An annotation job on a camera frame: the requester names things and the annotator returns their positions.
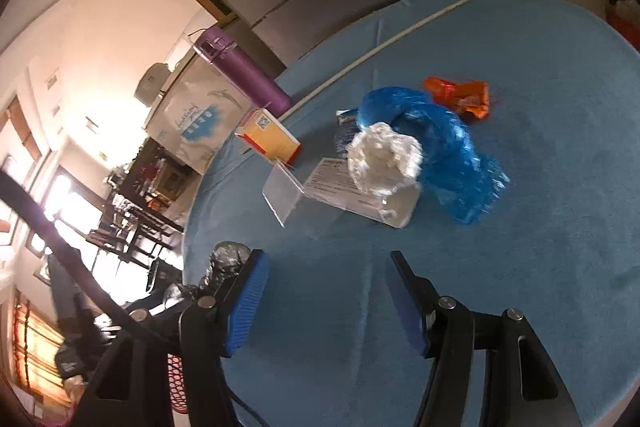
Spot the dark wooden chair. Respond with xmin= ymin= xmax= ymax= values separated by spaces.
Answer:
xmin=86 ymin=202 xmax=179 ymax=268

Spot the white rice cooker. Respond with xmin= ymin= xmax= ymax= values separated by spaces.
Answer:
xmin=134 ymin=63 xmax=171 ymax=107

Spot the black plastic bag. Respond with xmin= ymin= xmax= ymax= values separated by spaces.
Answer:
xmin=163 ymin=241 xmax=252 ymax=310

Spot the white chest freezer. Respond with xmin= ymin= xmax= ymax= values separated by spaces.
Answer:
xmin=144 ymin=51 xmax=252 ymax=176

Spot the orange snack wrapper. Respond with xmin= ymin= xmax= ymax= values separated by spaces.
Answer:
xmin=423 ymin=77 xmax=490 ymax=124

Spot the blue toothpaste box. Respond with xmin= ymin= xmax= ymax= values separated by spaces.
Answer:
xmin=334 ymin=108 xmax=360 ymax=158

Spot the white tissue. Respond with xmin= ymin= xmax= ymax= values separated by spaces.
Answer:
xmin=346 ymin=122 xmax=423 ymax=198

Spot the purple thermos bottle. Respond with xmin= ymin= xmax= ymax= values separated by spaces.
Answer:
xmin=193 ymin=26 xmax=292 ymax=117

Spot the black camera cable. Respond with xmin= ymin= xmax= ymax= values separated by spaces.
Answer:
xmin=0 ymin=170 xmax=187 ymax=358

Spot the blue plastic bag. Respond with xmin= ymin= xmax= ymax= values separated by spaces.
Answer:
xmin=357 ymin=87 xmax=509 ymax=225

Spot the long white stick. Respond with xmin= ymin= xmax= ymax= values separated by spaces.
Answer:
xmin=278 ymin=0 xmax=471 ymax=124

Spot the yellow orange medicine box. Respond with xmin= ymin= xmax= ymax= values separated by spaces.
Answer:
xmin=235 ymin=108 xmax=302 ymax=165

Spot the red plastic basket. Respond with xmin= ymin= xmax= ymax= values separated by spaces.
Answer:
xmin=167 ymin=353 xmax=188 ymax=414

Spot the blue tablecloth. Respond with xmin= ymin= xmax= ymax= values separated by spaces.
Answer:
xmin=184 ymin=0 xmax=639 ymax=426

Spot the dark wooden table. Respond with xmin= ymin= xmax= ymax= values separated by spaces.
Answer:
xmin=104 ymin=138 xmax=201 ymax=233

